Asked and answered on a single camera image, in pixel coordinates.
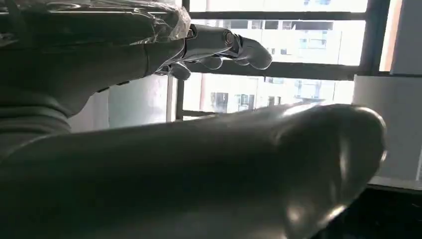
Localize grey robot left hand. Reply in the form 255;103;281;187
0;0;387;239

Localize transparent plastic film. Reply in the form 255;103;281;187
130;1;192;46

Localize ribbed grey left arm sleeve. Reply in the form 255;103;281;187
0;87;72;163

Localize dark window frame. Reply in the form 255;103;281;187
175;0;393;121

